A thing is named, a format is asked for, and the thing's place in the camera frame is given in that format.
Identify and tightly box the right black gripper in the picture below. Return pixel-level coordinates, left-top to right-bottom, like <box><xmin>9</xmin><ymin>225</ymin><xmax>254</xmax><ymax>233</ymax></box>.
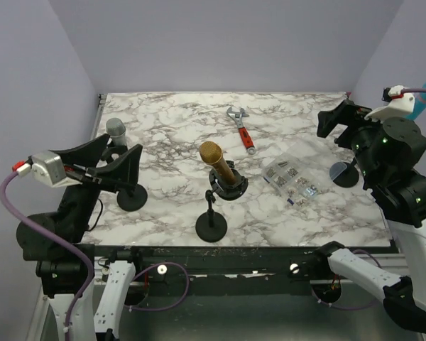
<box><xmin>319</xmin><ymin>97</ymin><xmax>388</xmax><ymax>183</ymax></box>

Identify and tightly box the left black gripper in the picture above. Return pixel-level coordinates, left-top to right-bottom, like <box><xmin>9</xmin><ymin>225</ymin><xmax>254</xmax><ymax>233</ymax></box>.
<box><xmin>48</xmin><ymin>132</ymin><xmax>141</xmax><ymax>242</ymax></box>

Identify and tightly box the silver microphone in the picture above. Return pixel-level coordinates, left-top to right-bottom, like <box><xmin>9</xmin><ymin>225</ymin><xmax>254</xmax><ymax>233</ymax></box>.
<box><xmin>106</xmin><ymin>118</ymin><xmax>127</xmax><ymax>146</ymax></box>

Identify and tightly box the gold microphone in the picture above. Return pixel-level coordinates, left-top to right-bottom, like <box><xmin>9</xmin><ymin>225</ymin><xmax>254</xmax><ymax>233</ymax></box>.
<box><xmin>199</xmin><ymin>141</ymin><xmax>236</xmax><ymax>185</ymax></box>

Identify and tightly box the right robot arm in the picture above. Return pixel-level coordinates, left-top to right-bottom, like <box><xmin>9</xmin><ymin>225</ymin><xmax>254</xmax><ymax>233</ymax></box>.
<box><xmin>312</xmin><ymin>99</ymin><xmax>426</xmax><ymax>334</ymax></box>

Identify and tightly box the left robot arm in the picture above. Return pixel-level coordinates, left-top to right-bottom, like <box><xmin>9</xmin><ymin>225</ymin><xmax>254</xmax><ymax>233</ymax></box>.
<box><xmin>14</xmin><ymin>134</ymin><xmax>147</xmax><ymax>340</ymax></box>

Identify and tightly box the black left mic stand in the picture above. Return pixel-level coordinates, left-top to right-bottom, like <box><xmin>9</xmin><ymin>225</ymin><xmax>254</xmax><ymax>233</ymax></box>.
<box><xmin>101</xmin><ymin>142</ymin><xmax>148</xmax><ymax>212</ymax></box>

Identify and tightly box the black right mic stand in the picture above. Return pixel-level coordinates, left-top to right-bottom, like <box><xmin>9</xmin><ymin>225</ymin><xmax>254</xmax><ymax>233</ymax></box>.
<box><xmin>329</xmin><ymin>158</ymin><xmax>359</xmax><ymax>188</ymax></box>

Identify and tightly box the clear plastic screw box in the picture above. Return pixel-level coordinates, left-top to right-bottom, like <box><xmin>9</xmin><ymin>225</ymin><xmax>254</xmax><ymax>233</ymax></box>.
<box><xmin>261</xmin><ymin>151</ymin><xmax>322</xmax><ymax>209</ymax></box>

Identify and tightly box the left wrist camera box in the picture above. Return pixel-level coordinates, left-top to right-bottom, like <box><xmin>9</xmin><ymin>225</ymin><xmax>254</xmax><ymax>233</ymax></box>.
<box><xmin>12</xmin><ymin>151</ymin><xmax>81</xmax><ymax>188</ymax></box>

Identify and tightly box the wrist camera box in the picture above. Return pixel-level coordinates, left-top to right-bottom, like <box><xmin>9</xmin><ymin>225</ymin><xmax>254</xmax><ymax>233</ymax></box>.
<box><xmin>364</xmin><ymin>85</ymin><xmax>415</xmax><ymax>122</ymax></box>
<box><xmin>12</xmin><ymin>151</ymin><xmax>81</xmax><ymax>188</ymax></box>

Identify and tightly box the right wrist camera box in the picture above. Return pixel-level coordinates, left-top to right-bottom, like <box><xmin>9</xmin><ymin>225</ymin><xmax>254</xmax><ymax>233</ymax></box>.
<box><xmin>364</xmin><ymin>85</ymin><xmax>415</xmax><ymax>122</ymax></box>

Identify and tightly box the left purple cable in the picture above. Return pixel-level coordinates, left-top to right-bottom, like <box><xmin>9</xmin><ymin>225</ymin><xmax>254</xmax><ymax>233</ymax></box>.
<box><xmin>0</xmin><ymin>171</ymin><xmax>94</xmax><ymax>341</ymax></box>

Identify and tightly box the red-handled adjustable wrench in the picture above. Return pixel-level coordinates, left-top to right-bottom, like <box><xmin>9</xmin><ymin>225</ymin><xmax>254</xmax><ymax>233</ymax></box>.
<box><xmin>226</xmin><ymin>107</ymin><xmax>256</xmax><ymax>155</ymax></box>

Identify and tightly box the black shock-mount mic stand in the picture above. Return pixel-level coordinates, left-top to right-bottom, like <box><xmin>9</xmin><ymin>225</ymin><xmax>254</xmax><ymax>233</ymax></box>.
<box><xmin>195</xmin><ymin>160</ymin><xmax>250</xmax><ymax>244</ymax></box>

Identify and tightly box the black front rail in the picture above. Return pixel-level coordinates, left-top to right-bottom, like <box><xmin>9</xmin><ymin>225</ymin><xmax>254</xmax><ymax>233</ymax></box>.
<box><xmin>95</xmin><ymin>242</ymin><xmax>342</xmax><ymax>298</ymax></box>

